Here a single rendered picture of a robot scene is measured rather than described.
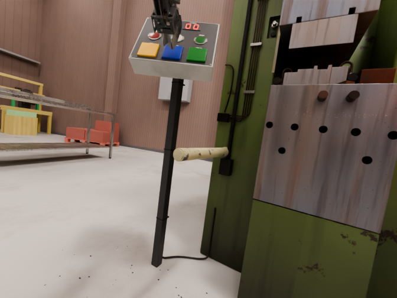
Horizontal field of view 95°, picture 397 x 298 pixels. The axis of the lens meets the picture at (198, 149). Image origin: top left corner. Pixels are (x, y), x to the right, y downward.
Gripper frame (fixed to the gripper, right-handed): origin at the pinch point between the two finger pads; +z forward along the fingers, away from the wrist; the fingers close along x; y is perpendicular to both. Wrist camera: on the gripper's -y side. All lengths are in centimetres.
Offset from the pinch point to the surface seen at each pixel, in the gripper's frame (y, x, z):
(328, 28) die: -7, 56, -7
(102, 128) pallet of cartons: -173, -294, 401
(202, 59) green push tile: 3.7, 12.7, 2.3
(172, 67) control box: 6.3, 0.8, 5.4
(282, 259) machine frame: 69, 52, 32
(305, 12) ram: -15, 49, -7
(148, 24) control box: -16.2, -14.7, 3.0
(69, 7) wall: -584, -533, 317
